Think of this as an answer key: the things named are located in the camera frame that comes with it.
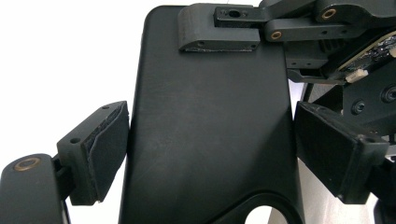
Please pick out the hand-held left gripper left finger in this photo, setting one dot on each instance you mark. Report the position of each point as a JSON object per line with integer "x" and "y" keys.
{"x": 93, "y": 155}

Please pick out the black phone case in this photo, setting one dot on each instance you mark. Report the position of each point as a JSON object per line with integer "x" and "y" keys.
{"x": 202, "y": 124}

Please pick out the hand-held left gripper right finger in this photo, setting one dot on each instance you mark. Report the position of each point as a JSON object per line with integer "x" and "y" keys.
{"x": 336, "y": 152}

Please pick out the white table mat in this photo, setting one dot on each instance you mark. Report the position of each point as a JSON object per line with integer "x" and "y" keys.
{"x": 46, "y": 62}

